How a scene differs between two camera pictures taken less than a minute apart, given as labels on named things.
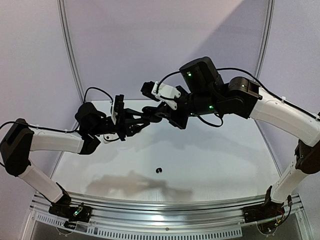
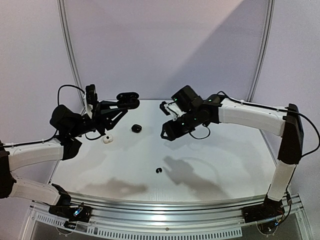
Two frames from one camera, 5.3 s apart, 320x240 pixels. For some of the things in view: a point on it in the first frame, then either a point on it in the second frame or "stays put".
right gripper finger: (164, 110) → (166, 128)
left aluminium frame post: (69, 44) stays put
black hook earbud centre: (160, 169) stays put
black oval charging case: (149, 113) → (129, 100)
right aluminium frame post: (268, 32) stays put
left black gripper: (125, 121) → (102, 115)
